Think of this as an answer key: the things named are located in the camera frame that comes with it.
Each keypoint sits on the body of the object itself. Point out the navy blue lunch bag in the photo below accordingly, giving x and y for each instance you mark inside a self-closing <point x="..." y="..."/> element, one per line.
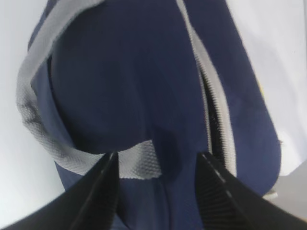
<point x="157" y="82"/>

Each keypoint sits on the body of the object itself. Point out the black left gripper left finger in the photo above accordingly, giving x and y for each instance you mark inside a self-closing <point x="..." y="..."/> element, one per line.
<point x="90" y="204"/>

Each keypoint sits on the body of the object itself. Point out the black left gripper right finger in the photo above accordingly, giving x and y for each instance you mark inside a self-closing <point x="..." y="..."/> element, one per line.
<point x="224" y="203"/>

